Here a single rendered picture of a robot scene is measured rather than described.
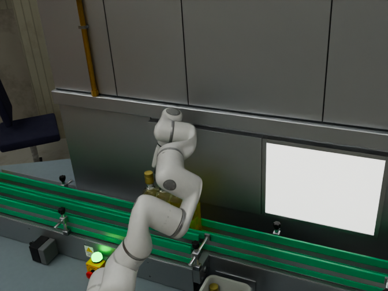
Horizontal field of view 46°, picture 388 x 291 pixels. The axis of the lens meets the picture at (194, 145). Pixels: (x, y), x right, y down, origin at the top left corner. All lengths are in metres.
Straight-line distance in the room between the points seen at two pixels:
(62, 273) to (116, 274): 0.76
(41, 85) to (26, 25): 0.58
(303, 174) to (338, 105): 0.28
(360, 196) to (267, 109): 0.44
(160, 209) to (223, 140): 0.53
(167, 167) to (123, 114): 0.65
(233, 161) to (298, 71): 0.43
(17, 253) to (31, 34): 2.72
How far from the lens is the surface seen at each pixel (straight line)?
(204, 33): 1.64
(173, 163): 1.34
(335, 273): 1.72
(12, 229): 2.28
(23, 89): 4.88
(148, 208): 1.28
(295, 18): 1.53
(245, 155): 1.73
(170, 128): 1.53
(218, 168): 1.80
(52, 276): 2.07
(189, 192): 1.34
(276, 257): 1.75
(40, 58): 4.63
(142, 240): 1.28
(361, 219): 1.76
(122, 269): 1.34
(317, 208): 1.77
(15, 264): 2.19
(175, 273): 1.83
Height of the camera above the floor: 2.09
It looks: 28 degrees down
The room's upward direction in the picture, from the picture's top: 4 degrees counter-clockwise
